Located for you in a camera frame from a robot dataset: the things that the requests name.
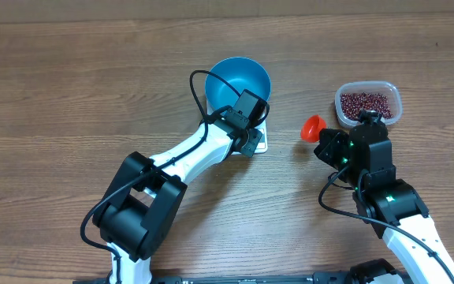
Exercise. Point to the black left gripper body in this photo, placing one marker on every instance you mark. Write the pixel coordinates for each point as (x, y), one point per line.
(254, 138)

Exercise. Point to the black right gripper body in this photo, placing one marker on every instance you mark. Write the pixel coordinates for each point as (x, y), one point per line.
(336, 155)

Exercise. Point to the orange measuring scoop blue handle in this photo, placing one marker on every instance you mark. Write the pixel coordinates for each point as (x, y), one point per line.
(311, 128)

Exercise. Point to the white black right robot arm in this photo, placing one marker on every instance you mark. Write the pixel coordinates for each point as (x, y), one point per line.
(363, 161)

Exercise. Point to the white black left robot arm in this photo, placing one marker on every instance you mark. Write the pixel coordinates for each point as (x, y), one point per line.
(139, 207)

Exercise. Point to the white digital kitchen scale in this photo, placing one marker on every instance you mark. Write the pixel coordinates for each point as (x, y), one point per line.
(262, 145)

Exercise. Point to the teal blue bowl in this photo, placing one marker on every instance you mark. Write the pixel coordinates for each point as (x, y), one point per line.
(241, 73)

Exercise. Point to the red adzuki beans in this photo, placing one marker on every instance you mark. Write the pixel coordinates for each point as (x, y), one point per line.
(353, 103)

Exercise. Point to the clear plastic container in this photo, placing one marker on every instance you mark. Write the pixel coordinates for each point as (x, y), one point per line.
(374, 86)

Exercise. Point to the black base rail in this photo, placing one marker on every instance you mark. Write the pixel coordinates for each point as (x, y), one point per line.
(246, 279)

